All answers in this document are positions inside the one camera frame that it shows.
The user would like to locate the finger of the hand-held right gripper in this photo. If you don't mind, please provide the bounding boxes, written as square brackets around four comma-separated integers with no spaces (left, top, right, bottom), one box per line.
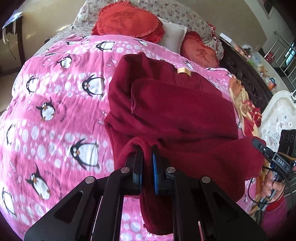
[252,138,276,161]

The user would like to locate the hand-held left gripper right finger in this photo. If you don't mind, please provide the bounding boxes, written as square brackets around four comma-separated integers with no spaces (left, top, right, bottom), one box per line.
[151,145,269,241]

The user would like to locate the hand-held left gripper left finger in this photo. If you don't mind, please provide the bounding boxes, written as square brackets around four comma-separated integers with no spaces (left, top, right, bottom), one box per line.
[23,145,144,241]

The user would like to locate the dark red sweater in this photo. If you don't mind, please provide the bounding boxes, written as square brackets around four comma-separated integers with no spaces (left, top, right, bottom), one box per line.
[104,52,266,234]

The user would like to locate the person's right forearm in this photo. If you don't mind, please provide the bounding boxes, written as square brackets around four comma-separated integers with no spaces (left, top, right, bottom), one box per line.
[262,192,289,232]

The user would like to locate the person's right hand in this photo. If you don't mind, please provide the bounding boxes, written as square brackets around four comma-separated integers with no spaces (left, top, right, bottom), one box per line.
[261,171,287,202]

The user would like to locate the white ornate upholstered seat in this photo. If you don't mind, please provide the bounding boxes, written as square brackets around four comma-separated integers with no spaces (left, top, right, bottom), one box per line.
[258,90,296,149]

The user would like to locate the yellow red patterned cloth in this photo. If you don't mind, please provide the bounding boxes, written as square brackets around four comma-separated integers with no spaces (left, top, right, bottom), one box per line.
[228,74,264,137]

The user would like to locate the dark carved nightstand with items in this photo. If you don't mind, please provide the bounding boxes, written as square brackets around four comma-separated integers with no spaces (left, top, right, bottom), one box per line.
[218,37,273,116]

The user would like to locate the pile of bottles and clutter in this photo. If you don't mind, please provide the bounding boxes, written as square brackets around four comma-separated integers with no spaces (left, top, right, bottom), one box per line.
[233,44,278,93]

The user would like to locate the metal railing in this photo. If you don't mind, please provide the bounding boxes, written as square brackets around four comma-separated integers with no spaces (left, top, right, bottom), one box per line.
[274,30,296,80]

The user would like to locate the pink penguin print blanket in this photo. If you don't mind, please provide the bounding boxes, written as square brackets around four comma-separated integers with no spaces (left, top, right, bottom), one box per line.
[0,34,257,241]

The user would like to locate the small red heart cushion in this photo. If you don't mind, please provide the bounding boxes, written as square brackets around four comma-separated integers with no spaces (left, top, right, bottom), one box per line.
[180,31,220,69]

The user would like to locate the white pillow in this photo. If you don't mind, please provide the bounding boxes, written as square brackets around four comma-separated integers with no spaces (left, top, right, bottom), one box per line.
[157,17,188,54]

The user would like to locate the floral pillow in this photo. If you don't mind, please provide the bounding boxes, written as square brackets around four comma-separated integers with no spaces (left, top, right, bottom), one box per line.
[76,0,225,58]

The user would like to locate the large red heart cushion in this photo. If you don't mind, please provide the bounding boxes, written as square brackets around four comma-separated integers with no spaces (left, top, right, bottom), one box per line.
[91,1,165,44]

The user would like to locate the floral bed sheet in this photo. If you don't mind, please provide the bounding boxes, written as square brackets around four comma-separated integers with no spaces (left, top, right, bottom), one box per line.
[44,23,93,47]

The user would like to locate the dark wooden table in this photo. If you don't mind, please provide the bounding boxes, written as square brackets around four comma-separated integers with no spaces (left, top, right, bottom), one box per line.
[3,17,26,61]

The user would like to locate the white paper bag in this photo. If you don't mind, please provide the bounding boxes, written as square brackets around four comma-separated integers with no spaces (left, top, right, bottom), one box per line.
[2,11,22,43]

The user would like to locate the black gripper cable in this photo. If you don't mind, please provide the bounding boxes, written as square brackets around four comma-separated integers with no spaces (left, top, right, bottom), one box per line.
[246,177,264,205]

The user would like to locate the thin black cable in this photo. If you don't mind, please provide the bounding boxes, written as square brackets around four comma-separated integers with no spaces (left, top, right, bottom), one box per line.
[7,35,18,59]

